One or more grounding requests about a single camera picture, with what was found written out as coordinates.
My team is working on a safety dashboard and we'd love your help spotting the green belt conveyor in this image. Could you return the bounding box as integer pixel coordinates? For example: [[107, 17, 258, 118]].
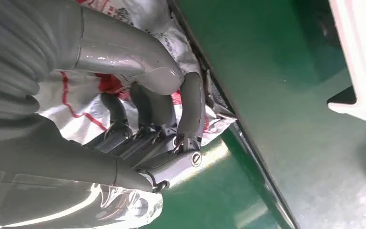
[[140, 120, 299, 229]]

